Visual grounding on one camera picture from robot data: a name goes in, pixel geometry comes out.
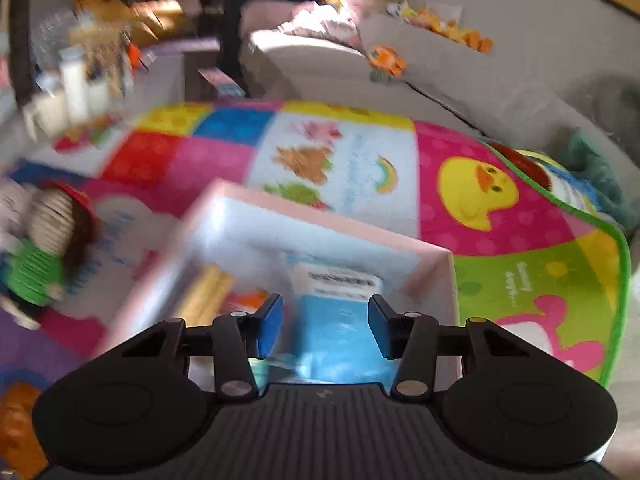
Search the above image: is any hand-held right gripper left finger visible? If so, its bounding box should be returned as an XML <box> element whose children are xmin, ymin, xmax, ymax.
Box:
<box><xmin>119</xmin><ymin>293</ymin><xmax>285</xmax><ymax>404</ymax></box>

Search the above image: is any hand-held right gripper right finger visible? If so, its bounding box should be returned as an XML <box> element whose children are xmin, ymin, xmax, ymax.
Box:
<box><xmin>368</xmin><ymin>294</ymin><xmax>532</xmax><ymax>403</ymax></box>

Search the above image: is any pink storage box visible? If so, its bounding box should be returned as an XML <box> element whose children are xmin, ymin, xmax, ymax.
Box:
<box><xmin>97</xmin><ymin>178</ymin><xmax>461</xmax><ymax>391</ymax></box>

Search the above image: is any blue packet with white label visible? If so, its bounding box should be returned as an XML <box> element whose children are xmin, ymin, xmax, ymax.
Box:
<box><xmin>284</xmin><ymin>251</ymin><xmax>396</xmax><ymax>387</ymax></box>

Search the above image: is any yellow cylinder toy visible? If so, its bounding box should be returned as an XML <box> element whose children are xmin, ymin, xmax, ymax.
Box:
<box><xmin>174</xmin><ymin>265</ymin><xmax>237</xmax><ymax>327</ymax></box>

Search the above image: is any colourful printed play mat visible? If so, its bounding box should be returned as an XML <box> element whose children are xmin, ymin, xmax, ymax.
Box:
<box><xmin>0</xmin><ymin>100</ymin><xmax>633</xmax><ymax>480</ymax></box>

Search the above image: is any striped colourful cloth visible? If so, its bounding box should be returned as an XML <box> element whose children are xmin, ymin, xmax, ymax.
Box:
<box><xmin>487</xmin><ymin>141</ymin><xmax>602</xmax><ymax>217</ymax></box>

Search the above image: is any doll with green sweater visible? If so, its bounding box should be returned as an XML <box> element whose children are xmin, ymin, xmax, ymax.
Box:
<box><xmin>0</xmin><ymin>179</ymin><xmax>97</xmax><ymax>332</ymax></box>

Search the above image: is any small pink box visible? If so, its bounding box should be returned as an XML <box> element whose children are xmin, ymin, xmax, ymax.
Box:
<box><xmin>198</xmin><ymin>66</ymin><xmax>247</xmax><ymax>100</ymax></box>

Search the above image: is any grey sofa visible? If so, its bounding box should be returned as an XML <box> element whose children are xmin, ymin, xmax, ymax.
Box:
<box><xmin>239</xmin><ymin>0</ymin><xmax>640</xmax><ymax>246</ymax></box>

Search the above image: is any red and green toy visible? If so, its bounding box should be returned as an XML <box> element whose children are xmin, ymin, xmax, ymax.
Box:
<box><xmin>54</xmin><ymin>119</ymin><xmax>122</xmax><ymax>154</ymax></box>

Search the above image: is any teal cloth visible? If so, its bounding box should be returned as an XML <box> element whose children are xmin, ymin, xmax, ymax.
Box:
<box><xmin>564</xmin><ymin>127</ymin><xmax>640</xmax><ymax>233</ymax></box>

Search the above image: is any orange plush toy on sofa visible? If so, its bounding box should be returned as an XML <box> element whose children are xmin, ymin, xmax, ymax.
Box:
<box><xmin>367</xmin><ymin>45</ymin><xmax>407</xmax><ymax>84</ymax></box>

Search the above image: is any pink blanket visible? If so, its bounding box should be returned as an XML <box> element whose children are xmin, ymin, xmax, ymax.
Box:
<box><xmin>279</xmin><ymin>0</ymin><xmax>364</xmax><ymax>49</ymax></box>

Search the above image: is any white bottle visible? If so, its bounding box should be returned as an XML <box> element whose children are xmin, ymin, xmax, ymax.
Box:
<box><xmin>59</xmin><ymin>47</ymin><xmax>92</xmax><ymax>122</ymax></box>

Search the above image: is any yellow orange plush toy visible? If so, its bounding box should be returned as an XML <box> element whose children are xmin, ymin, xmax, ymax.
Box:
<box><xmin>400</xmin><ymin>0</ymin><xmax>494</xmax><ymax>54</ymax></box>

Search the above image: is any large yellow plush toy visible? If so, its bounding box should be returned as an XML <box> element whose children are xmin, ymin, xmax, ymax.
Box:
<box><xmin>74</xmin><ymin>0</ymin><xmax>187</xmax><ymax>47</ymax></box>

